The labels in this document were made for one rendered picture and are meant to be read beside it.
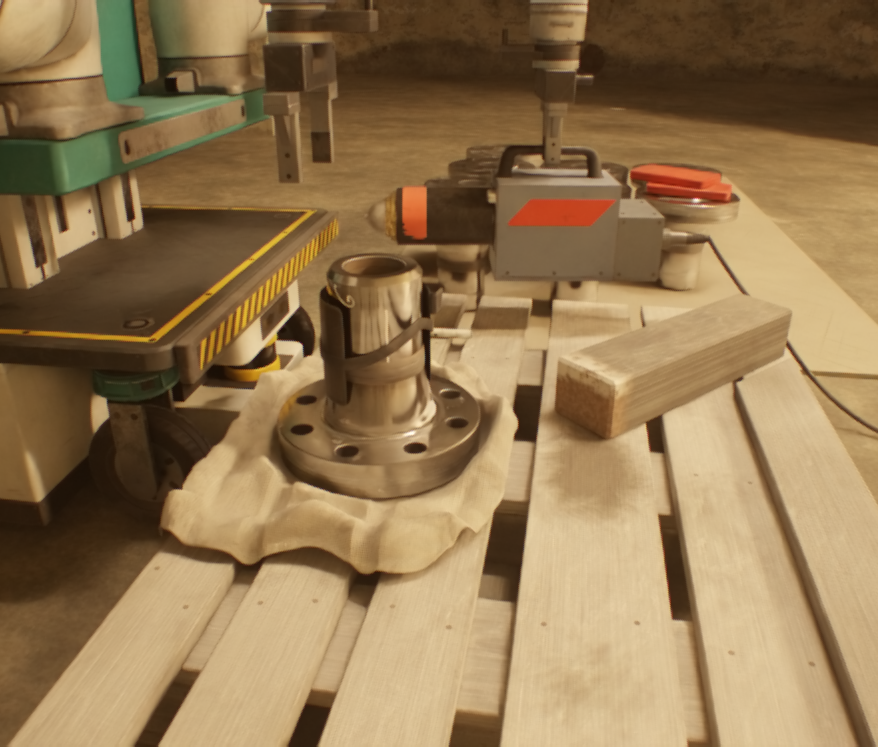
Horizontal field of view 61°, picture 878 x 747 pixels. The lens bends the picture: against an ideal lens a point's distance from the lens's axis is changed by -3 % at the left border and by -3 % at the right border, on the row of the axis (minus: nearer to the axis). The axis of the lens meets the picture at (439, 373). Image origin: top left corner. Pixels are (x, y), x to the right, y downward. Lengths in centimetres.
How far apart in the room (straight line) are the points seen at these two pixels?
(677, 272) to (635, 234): 73
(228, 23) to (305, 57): 47
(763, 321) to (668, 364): 25
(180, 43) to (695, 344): 93
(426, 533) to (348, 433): 20
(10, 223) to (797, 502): 106
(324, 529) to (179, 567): 16
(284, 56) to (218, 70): 46
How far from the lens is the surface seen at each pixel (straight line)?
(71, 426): 117
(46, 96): 96
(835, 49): 1028
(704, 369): 118
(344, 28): 94
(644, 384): 106
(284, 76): 92
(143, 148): 107
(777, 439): 108
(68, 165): 93
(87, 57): 98
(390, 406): 92
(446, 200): 132
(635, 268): 136
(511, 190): 129
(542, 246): 132
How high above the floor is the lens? 66
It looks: 25 degrees down
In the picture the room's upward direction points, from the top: straight up
